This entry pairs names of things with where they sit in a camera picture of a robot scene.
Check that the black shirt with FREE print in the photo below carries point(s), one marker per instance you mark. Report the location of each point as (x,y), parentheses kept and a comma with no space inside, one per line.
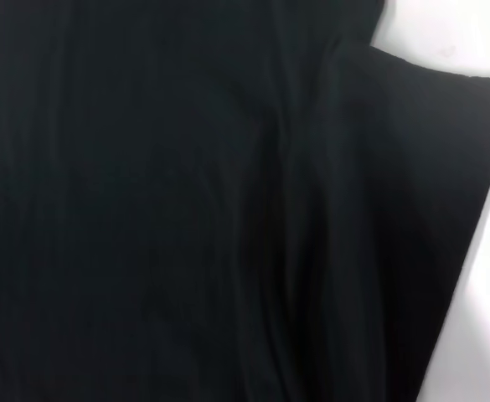
(186,209)

